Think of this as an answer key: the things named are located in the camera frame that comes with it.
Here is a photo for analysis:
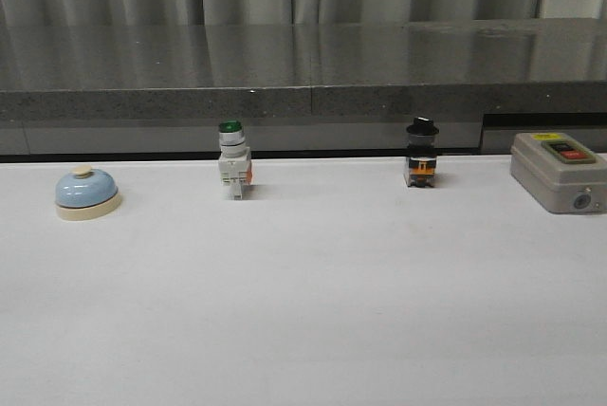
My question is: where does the black selector knob switch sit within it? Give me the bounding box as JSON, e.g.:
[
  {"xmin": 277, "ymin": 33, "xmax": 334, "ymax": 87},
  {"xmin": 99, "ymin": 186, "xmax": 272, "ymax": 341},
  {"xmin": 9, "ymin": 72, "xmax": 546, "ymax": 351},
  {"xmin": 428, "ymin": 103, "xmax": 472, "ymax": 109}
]
[{"xmin": 404, "ymin": 117, "xmax": 439, "ymax": 188}]

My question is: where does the blue and cream service bell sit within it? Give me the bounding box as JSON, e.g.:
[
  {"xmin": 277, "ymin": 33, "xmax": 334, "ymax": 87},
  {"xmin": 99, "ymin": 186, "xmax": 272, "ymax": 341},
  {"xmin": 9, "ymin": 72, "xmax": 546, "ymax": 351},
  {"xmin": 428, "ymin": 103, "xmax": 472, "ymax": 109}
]
[{"xmin": 55, "ymin": 165, "xmax": 122, "ymax": 221}]

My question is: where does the green pushbutton switch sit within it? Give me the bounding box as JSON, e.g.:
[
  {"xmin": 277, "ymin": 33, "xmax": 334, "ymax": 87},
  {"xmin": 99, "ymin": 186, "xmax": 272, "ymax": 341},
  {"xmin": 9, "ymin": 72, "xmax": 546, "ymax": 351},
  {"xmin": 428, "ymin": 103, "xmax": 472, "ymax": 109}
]
[{"xmin": 218, "ymin": 120, "xmax": 252, "ymax": 199}]

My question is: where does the grey stone counter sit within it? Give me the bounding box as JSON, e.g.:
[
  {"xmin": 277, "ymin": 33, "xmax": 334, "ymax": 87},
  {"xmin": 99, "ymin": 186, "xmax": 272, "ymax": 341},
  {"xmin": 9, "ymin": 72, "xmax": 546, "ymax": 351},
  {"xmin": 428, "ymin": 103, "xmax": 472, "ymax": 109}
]
[{"xmin": 1, "ymin": 19, "xmax": 606, "ymax": 161}]

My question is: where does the grey start-stop switch box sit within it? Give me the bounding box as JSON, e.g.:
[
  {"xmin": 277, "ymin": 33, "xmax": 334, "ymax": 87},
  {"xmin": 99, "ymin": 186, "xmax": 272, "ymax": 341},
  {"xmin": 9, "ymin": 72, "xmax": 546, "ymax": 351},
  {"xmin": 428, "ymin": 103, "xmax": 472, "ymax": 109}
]
[{"xmin": 510, "ymin": 133, "xmax": 606, "ymax": 214}]

